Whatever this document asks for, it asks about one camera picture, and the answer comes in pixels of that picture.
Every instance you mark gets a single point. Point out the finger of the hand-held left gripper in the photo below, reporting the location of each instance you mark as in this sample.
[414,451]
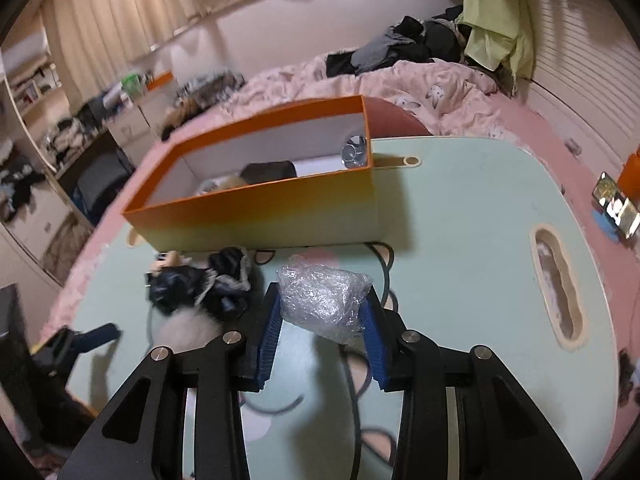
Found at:
[97,337]

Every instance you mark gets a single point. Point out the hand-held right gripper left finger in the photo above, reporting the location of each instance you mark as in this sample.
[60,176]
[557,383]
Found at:
[267,340]

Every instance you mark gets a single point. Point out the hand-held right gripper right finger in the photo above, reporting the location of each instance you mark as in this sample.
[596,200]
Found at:
[372,340]

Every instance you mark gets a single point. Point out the clear plastic wrap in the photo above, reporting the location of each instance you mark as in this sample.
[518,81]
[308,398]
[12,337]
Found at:
[322,295]

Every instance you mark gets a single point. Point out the white fur pom-pom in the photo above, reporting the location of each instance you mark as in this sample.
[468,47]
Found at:
[190,330]

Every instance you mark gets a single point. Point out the orange cardboard box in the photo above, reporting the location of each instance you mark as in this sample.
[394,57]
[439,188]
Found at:
[260,220]

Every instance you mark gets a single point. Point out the black leather pouch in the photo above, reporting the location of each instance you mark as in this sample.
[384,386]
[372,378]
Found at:
[267,171]

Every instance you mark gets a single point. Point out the dark object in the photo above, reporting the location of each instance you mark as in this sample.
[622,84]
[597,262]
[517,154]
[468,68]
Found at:
[12,360]

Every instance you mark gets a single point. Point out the dark suitcase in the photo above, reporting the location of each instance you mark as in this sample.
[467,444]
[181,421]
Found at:
[102,185]

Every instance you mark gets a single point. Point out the cluttered white bookshelf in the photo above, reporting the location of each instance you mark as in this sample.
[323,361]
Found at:
[35,160]

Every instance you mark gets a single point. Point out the small silver object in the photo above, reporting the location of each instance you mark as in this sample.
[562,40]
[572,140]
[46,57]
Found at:
[355,152]

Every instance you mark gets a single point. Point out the white nightstand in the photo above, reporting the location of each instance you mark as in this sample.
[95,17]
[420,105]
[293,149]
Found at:
[135,125]

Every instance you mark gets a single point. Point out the dark orange box lid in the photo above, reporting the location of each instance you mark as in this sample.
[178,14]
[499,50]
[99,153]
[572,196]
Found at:
[395,120]

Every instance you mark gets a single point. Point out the brown and black cloth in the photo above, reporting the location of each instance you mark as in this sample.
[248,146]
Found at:
[180,117]

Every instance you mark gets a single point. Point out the green bottle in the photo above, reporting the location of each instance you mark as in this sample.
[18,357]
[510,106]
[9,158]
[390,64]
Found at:
[132,86]

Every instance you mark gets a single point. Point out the black and white patterned cloth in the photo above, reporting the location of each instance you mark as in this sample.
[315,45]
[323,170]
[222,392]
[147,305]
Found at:
[210,90]

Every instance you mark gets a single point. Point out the pink bed blanket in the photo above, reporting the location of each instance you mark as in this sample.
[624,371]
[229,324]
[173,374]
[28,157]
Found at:
[450,90]

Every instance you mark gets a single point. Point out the small orange box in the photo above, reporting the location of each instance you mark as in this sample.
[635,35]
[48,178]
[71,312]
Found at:
[161,80]

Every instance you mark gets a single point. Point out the shiny foil packet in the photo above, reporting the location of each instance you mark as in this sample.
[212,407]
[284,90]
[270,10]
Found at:
[617,207]

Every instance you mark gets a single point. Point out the pile of dark clothes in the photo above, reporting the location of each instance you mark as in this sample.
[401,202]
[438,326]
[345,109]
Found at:
[395,45]

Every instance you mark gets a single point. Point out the orange bottle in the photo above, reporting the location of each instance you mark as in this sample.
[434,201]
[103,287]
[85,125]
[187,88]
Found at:
[632,172]

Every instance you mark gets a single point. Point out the light green garment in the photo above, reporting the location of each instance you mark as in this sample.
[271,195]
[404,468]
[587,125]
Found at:
[492,20]

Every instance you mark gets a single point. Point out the white slatted panel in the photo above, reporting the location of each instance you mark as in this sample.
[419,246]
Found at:
[585,45]

